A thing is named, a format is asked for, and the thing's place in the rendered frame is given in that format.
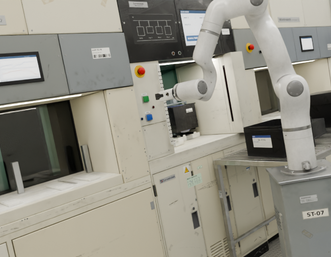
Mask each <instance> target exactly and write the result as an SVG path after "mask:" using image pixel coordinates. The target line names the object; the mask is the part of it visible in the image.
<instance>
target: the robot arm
mask: <svg viewBox="0 0 331 257"><path fill-rule="evenodd" d="M267 5H268V0H213V1H212V2H211V3H210V4H209V6H208V8H207V10H206V13H205V16H204V20H203V23H202V26H201V29H200V32H199V36H198V39H197V42H196V45H195V49H194V53H193V57H192V58H193V60H194V61H195V62H196V63H197V64H198V65H199V66H200V67H201V68H202V71H203V79H195V80H191V81H187V82H183V83H178V84H176V85H175V86H174V87H173V88H172V89H168V90H164V91H161V92H159V93H157V94H155V98H156V100H159V101H167V100H173V99H176V100H178V101H183V100H189V99H196V100H200V101H208V100H209V99H210V98H211V97H212V95H213V92H214V88H215V85H216V80H217V73H216V69H215V66H214V64H213V61H212V57H213V54H214V51H215V48H216V45H217V42H218V39H219V36H220V33H221V30H222V27H223V24H224V22H225V21H226V20H229V19H233V18H236V17H239V16H245V19H246V21H247V23H248V25H249V27H250V29H251V31H252V33H253V34H254V36H255V38H256V40H257V42H258V45H259V47H260V50H261V52H262V54H263V57H264V59H265V62H266V65H267V68H268V71H269V74H270V78H271V81H272V85H273V88H274V91H275V93H276V95H277V97H278V98H279V99H280V106H281V123H282V129H283V136H284V142H285V149H286V155H287V161H288V166H287V165H286V166H284V167H283V168H282V169H281V173H282V174H284V175H291V176H301V175H310V174H315V173H319V172H322V171H324V170H325V169H326V165H325V164H323V163H317V160H316V153H315V146H314V140H313V133H312V127H311V120H310V90H309V86H308V83H307V81H306V80H305V79H304V78H303V77H302V76H300V75H297V74H296V73H295V71H294V68H293V66H292V63H291V60H290V57H289V54H288V51H287V49H286V46H285V44H284V41H283V39H282V36H281V34H280V31H279V29H278V28H277V26H276V24H275V23H274V21H273V20H272V18H271V17H270V15H269V13H268V10H267Z"/></svg>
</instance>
